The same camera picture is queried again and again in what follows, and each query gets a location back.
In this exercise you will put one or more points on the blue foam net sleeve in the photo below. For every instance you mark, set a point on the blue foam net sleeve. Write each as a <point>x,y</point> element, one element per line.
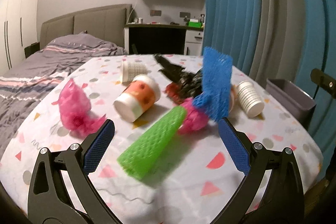
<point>214,100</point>

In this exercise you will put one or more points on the grid paper cup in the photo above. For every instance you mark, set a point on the grid paper cup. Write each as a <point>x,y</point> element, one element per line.
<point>129,70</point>
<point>249,99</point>

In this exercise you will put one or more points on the black plastic bag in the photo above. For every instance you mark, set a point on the black plastic bag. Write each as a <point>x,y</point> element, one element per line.
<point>183,84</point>

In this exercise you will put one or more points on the pink plastic bag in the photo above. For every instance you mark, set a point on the pink plastic bag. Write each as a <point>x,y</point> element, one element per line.
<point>76,111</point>
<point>195,119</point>

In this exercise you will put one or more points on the green box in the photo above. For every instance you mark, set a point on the green box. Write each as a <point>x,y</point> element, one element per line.
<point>195,23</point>

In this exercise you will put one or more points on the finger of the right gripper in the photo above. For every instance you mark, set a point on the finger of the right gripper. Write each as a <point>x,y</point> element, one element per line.
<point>324,81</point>

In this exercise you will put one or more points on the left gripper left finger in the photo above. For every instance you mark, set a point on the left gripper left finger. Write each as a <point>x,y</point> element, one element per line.
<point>49,201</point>

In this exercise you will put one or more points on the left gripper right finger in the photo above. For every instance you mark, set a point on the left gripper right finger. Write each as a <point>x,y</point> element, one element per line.
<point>271,190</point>

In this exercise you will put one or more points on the blue grey curtain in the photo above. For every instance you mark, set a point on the blue grey curtain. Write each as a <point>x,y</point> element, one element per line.
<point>281,39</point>

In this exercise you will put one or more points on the grey upholstered headboard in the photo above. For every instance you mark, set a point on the grey upholstered headboard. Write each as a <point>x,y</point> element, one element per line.
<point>106,23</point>

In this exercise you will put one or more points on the white wardrobe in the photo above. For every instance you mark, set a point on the white wardrobe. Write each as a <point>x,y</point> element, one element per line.
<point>18,30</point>

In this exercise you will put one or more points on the bed with grey bedding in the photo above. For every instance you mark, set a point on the bed with grey bedding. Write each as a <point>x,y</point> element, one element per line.
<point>23,87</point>

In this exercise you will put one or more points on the patterned white tablecloth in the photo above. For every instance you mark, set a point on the patterned white tablecloth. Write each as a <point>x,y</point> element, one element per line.
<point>191,181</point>

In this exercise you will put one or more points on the orange apple paper cup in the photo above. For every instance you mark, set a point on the orange apple paper cup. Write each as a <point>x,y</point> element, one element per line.
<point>137,98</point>

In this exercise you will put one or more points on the white drawer cabinet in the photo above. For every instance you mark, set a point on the white drawer cabinet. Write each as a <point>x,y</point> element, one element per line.
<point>193,43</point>

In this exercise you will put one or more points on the green foam net sleeve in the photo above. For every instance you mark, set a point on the green foam net sleeve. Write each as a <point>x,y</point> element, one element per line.
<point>140,157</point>

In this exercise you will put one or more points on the dark desk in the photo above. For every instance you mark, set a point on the dark desk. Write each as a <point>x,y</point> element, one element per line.
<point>148,39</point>

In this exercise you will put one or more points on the purple plastic trash bin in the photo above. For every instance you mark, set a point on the purple plastic trash bin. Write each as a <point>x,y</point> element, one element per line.
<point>300,104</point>

